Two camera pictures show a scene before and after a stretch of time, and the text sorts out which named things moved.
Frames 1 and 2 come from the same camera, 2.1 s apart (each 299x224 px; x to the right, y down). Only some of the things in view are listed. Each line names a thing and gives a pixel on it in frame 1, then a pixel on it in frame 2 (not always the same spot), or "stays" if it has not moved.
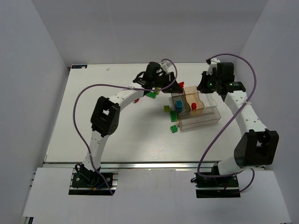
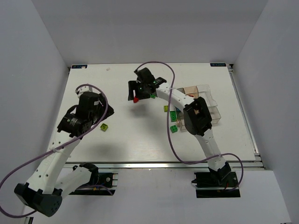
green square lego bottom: (174, 129) stays
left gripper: (170, 82) to (106, 111)
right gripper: (204, 83) to (131, 91)
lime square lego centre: (167, 108) stays
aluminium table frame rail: (134, 165) stays
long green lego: (173, 115) stays
